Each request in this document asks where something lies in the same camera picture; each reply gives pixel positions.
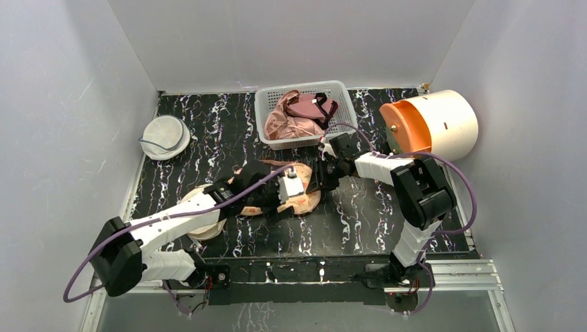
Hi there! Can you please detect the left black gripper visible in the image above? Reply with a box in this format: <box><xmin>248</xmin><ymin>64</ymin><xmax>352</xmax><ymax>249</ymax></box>
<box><xmin>244</xmin><ymin>171</ymin><xmax>294</xmax><ymax>223</ymax></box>

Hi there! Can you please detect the peach patterned mesh laundry bag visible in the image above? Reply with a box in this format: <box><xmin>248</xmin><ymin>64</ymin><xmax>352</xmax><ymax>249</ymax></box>
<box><xmin>228</xmin><ymin>159</ymin><xmax>322</xmax><ymax>217</ymax></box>

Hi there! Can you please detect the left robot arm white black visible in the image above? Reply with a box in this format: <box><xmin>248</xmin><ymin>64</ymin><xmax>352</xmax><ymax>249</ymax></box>
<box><xmin>89</xmin><ymin>162</ymin><xmax>305</xmax><ymax>297</ymax></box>

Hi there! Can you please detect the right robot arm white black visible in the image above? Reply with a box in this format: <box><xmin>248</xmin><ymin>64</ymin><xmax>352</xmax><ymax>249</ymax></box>
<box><xmin>306</xmin><ymin>133</ymin><xmax>457</xmax><ymax>288</ymax></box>

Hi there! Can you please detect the pink bra black trim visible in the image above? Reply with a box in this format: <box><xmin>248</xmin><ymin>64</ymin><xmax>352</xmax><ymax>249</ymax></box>
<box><xmin>286</xmin><ymin>93</ymin><xmax>338</xmax><ymax>129</ymax></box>

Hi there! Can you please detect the round white mesh laundry bag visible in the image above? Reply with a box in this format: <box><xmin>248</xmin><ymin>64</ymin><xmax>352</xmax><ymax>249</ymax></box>
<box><xmin>138</xmin><ymin>115</ymin><xmax>191</xmax><ymax>161</ymax></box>

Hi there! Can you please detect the white plastic basket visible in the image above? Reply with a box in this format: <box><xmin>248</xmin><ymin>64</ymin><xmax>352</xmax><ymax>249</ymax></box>
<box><xmin>254</xmin><ymin>80</ymin><xmax>358</xmax><ymax>151</ymax></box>

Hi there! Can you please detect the pink satin garment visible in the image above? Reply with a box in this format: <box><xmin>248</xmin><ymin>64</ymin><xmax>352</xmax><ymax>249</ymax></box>
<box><xmin>263</xmin><ymin>90</ymin><xmax>324</xmax><ymax>140</ymax></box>

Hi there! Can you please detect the white orange toy washing drum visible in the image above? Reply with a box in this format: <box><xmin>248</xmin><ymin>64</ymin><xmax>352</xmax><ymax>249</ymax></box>
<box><xmin>379</xmin><ymin>90</ymin><xmax>479</xmax><ymax>161</ymax></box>

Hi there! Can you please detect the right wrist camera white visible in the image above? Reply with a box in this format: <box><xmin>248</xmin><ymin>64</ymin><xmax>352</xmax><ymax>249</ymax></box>
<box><xmin>318</xmin><ymin>137</ymin><xmax>337</xmax><ymax>160</ymax></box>

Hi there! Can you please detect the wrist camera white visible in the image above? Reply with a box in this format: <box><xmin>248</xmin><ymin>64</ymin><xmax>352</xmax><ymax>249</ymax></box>
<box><xmin>278</xmin><ymin>168</ymin><xmax>305</xmax><ymax>203</ymax></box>
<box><xmin>318</xmin><ymin>137</ymin><xmax>337</xmax><ymax>160</ymax></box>

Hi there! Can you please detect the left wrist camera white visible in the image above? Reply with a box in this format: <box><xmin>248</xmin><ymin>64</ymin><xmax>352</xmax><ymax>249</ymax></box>
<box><xmin>278</xmin><ymin>168</ymin><xmax>305</xmax><ymax>203</ymax></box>

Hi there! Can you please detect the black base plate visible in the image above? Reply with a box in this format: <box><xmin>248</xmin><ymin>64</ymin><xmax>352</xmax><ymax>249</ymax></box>
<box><xmin>210</xmin><ymin>255</ymin><xmax>409</xmax><ymax>306</ymax></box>

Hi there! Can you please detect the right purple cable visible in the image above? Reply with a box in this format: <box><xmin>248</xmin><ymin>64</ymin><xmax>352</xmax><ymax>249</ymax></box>
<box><xmin>320</xmin><ymin>122</ymin><xmax>478</xmax><ymax>317</ymax></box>

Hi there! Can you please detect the purple cable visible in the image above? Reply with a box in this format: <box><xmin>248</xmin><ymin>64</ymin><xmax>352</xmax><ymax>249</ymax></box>
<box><xmin>320</xmin><ymin>122</ymin><xmax>478</xmax><ymax>317</ymax></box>
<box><xmin>62</xmin><ymin>165</ymin><xmax>294</xmax><ymax>304</ymax></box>

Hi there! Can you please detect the aluminium frame rail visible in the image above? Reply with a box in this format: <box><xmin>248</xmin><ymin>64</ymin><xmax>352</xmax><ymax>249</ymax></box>
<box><xmin>85</xmin><ymin>149</ymin><xmax>502</xmax><ymax>304</ymax></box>

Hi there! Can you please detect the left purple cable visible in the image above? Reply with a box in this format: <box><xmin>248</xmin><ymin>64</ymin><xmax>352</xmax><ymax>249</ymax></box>
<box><xmin>62</xmin><ymin>165</ymin><xmax>294</xmax><ymax>304</ymax></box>

